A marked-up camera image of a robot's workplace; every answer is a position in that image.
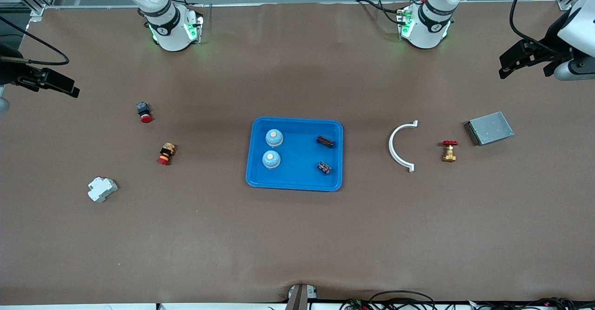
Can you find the white curved pipe clamp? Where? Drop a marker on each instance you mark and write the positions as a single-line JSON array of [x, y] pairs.
[[390, 145]]

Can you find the red emergency stop button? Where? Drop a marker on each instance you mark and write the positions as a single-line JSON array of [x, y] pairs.
[[146, 118]]

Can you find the silver metal module box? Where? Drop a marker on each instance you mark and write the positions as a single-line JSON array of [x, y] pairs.
[[490, 128]]

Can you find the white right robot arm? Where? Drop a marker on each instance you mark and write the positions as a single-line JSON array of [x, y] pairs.
[[169, 26]]

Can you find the brown table cover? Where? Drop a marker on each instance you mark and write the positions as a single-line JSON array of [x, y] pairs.
[[297, 235]]

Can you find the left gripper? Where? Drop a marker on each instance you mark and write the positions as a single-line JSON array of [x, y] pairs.
[[551, 41]]

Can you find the white circuit breaker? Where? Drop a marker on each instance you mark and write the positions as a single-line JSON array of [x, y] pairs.
[[102, 189]]

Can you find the red yellow push button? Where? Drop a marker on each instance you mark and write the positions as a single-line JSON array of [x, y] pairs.
[[165, 155]]

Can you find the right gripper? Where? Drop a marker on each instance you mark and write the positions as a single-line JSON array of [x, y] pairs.
[[10, 71]]

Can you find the blue plastic tray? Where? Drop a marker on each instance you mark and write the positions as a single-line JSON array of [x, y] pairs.
[[297, 170]]

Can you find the scuffed blue call bell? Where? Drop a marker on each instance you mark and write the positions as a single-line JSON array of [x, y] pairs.
[[271, 159]]

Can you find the brown electrolytic capacitor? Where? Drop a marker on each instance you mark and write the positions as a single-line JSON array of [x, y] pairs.
[[325, 141]]

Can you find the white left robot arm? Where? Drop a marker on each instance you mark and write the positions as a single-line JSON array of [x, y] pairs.
[[427, 26]]

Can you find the black printed electrolytic capacitor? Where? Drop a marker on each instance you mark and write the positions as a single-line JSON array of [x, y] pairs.
[[324, 167]]

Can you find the grey metal bracket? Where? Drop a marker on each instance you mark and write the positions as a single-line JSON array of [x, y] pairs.
[[300, 298]]

